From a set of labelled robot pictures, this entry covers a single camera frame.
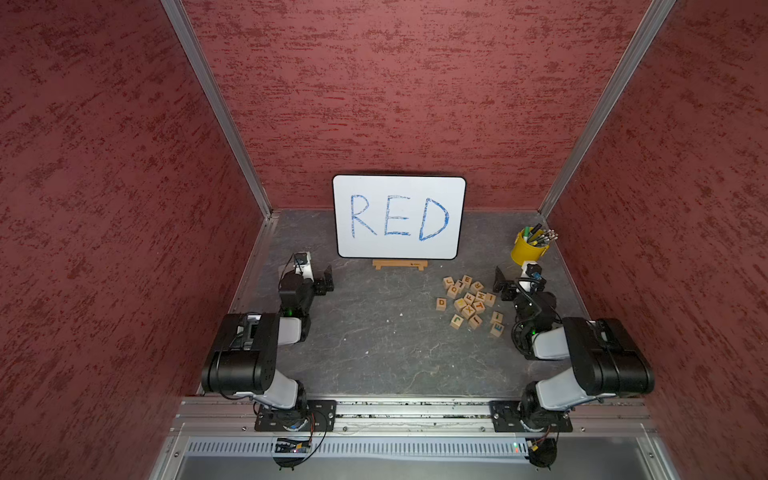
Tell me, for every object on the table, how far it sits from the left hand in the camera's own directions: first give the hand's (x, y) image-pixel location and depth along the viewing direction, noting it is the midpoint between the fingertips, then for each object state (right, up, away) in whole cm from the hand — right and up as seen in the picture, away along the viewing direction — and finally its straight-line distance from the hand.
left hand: (316, 271), depth 93 cm
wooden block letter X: (+48, -12, -3) cm, 50 cm away
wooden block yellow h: (+46, -11, -1) cm, 47 cm away
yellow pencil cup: (+70, +6, +8) cm, 71 cm away
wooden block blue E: (+56, -17, -6) cm, 59 cm away
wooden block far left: (+43, -4, +4) cm, 44 cm away
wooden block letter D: (+40, -10, -2) cm, 42 cm away
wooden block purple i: (+50, -15, -4) cm, 53 cm away
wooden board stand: (+28, +2, +4) cm, 28 cm away
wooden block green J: (+44, -15, -5) cm, 47 cm away
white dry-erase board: (+29, +17, -1) cm, 34 cm away
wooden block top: (+49, -4, +4) cm, 50 cm away
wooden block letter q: (+44, -7, +1) cm, 45 cm away
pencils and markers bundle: (+74, +12, +5) cm, 75 cm away
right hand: (+62, 0, -3) cm, 62 cm away
